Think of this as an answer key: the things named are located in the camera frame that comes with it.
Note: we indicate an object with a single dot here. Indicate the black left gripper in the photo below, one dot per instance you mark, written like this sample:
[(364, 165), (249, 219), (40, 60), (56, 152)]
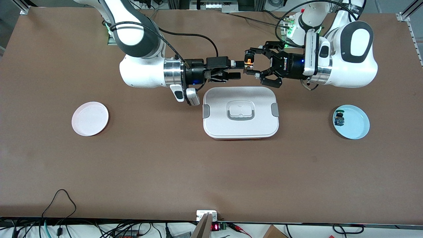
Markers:
[(288, 64)]

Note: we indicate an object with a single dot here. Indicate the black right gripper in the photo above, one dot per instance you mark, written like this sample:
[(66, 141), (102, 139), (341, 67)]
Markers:
[(195, 70)]

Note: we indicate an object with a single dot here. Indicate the orange push-button switch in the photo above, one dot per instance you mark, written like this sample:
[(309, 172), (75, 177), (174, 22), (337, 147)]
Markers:
[(248, 62)]

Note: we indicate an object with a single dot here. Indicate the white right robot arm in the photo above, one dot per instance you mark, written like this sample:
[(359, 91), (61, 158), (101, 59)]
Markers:
[(138, 72)]

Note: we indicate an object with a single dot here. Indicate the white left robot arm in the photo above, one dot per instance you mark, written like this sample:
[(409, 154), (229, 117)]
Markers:
[(357, 72)]

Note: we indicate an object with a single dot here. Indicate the white lunch box grey latches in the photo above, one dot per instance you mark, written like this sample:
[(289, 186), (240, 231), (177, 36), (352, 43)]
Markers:
[(218, 99)]

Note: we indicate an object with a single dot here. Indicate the grey control box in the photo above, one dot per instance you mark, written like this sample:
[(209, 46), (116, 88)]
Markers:
[(214, 6)]

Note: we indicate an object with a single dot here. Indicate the light blue plate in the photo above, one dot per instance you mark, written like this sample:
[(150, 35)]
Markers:
[(355, 125)]

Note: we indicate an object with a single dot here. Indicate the pink plate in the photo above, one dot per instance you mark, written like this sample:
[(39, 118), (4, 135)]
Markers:
[(90, 119)]

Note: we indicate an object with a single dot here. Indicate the perforated white metal strip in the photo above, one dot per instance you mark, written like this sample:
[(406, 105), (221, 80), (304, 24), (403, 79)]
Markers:
[(413, 36)]

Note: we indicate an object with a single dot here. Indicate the red digit display module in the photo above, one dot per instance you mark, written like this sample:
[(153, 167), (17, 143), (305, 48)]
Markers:
[(214, 227)]

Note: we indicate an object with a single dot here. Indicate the red clip lead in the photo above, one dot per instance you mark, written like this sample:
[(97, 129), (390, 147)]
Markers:
[(236, 227)]

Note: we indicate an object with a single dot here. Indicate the black power plug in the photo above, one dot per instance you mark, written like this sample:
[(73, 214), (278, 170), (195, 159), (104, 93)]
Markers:
[(168, 231)]

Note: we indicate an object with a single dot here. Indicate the grey power adapter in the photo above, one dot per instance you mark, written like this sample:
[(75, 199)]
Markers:
[(181, 235)]

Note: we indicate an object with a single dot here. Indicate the brown cardboard box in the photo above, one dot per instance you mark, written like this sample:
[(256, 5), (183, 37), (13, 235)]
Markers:
[(273, 233)]

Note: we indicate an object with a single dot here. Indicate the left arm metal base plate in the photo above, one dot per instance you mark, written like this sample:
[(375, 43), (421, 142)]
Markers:
[(283, 39)]

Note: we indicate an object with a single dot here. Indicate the blue push-button switch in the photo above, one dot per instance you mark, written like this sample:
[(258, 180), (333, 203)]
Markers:
[(339, 119)]

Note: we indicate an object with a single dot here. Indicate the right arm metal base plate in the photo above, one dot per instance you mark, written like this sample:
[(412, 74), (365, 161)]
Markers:
[(110, 41)]

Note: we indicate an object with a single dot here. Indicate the aluminium frame profile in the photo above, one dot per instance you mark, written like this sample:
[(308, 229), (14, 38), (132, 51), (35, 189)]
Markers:
[(24, 8), (404, 15)]

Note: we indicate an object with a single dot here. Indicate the white mounting bracket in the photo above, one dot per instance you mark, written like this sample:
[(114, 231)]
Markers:
[(201, 213)]

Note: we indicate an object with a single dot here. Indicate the aluminium camera pole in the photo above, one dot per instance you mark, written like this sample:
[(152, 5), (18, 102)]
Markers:
[(202, 229)]

